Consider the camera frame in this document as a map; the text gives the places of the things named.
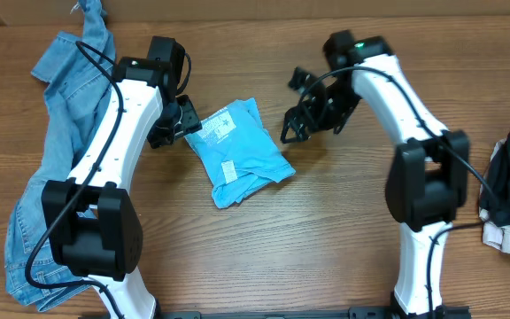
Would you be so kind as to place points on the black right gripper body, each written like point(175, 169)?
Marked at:
point(315, 113)

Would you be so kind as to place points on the brown cardboard backboard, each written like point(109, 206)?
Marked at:
point(47, 12)

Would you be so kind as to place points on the light blue t-shirt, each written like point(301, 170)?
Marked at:
point(238, 153)

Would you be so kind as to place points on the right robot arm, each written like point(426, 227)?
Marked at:
point(427, 181)

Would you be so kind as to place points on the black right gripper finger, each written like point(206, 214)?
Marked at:
point(294, 127)
point(304, 82)

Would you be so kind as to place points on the beige folded garment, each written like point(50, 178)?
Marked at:
point(509, 237)

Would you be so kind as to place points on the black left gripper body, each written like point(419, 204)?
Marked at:
point(181, 119)

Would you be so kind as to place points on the blue denim jeans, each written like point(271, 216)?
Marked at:
point(76, 97)

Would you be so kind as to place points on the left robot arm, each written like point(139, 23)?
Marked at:
point(92, 226)

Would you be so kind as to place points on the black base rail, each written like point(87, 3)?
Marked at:
point(272, 314)

